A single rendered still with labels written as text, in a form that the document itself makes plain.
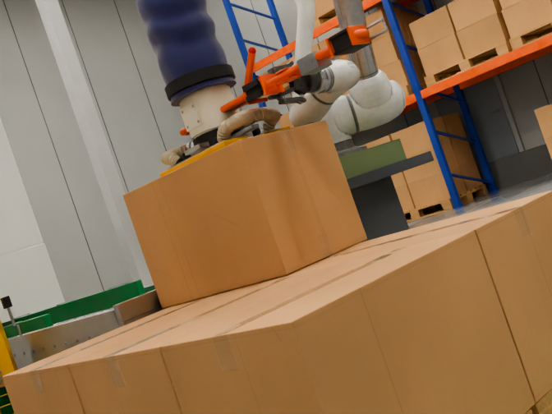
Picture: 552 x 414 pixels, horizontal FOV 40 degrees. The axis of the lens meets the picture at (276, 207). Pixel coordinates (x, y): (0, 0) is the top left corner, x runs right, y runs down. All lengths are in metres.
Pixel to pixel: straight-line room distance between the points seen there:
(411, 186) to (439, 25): 2.17
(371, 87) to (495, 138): 8.40
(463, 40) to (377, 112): 7.04
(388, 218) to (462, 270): 1.36
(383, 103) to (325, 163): 0.68
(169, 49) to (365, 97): 0.89
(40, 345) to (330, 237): 1.29
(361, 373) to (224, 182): 1.00
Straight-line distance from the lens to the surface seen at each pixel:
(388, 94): 3.01
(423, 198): 10.61
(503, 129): 11.26
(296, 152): 2.30
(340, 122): 2.99
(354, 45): 2.02
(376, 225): 2.95
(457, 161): 10.80
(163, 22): 2.45
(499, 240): 1.79
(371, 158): 2.88
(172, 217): 2.43
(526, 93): 11.11
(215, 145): 2.26
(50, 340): 3.01
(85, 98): 6.12
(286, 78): 2.18
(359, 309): 1.38
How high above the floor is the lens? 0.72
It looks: level
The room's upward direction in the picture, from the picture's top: 19 degrees counter-clockwise
